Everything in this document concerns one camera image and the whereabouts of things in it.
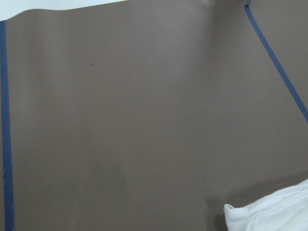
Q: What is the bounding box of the brown paper table cover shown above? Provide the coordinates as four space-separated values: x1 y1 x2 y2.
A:
6 0 308 231

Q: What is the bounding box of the white long-sleeve printed shirt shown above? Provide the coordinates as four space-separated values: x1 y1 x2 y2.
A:
224 180 308 231

